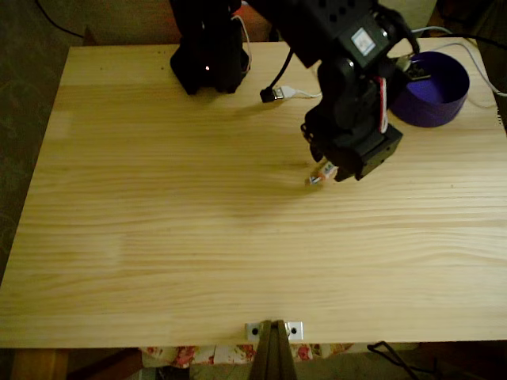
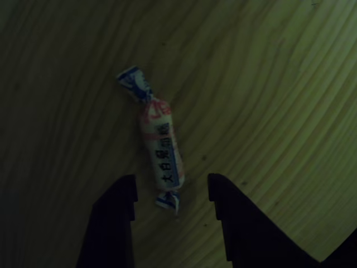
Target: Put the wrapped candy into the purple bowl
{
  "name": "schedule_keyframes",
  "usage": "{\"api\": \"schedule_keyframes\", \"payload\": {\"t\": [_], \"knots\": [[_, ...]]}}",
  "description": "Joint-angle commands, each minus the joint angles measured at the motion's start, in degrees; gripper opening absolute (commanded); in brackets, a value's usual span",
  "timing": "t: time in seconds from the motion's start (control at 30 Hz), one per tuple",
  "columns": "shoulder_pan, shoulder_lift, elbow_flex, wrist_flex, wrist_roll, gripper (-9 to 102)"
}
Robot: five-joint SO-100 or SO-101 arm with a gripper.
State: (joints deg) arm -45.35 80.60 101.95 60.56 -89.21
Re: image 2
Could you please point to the white candy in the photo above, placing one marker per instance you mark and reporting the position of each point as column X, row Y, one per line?
column 161, row 145

